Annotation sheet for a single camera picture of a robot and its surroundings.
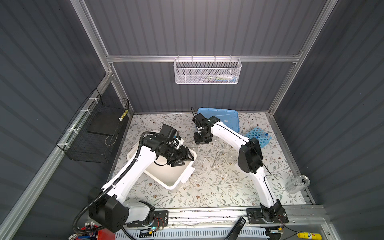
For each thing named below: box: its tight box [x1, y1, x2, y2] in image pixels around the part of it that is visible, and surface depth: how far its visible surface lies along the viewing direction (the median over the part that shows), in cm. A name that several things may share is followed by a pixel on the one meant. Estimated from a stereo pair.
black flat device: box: [224, 216, 247, 240], surface depth 72 cm
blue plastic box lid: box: [197, 107, 240, 133], surface depth 122 cm
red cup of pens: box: [68, 221, 116, 240], surface depth 59 cm
